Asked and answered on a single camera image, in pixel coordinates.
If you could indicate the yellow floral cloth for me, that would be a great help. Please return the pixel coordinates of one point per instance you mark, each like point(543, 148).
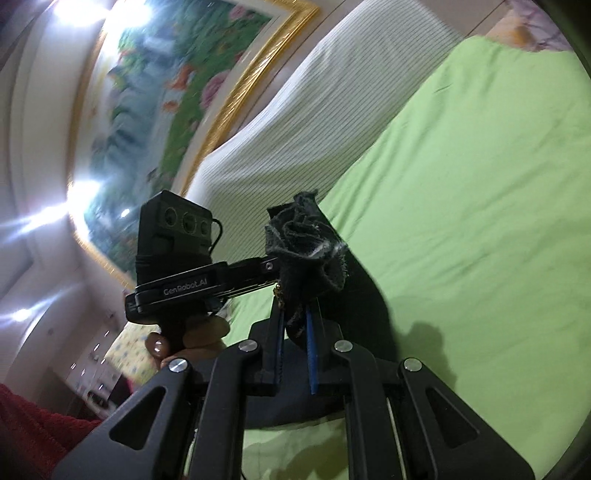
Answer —
point(129, 346)

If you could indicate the white striped pillow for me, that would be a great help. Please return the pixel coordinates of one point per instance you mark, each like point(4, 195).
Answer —
point(323, 115)

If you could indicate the gold framed landscape painting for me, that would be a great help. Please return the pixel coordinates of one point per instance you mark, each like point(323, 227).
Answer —
point(161, 92)

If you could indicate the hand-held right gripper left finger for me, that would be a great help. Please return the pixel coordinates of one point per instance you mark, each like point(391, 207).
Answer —
point(279, 355)

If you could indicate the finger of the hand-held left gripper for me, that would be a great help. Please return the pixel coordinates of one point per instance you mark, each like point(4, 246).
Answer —
point(254, 274)

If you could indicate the green bed sheet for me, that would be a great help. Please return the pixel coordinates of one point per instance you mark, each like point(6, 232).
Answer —
point(461, 207)

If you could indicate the black pants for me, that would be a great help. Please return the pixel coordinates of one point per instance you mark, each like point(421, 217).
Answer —
point(364, 318)

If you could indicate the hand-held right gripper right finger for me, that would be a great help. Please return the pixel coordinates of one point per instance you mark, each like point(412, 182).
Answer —
point(312, 355)

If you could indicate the pink floral pillow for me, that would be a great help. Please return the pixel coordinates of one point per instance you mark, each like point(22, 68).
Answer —
point(531, 32)

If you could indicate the person's left hand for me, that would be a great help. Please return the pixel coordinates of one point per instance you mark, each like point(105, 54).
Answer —
point(203, 337)

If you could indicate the person's left forearm red sleeve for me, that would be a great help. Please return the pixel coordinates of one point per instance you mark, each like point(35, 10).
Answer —
point(32, 434)

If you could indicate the white drawer cabinet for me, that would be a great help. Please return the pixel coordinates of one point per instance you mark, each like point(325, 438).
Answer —
point(90, 360)

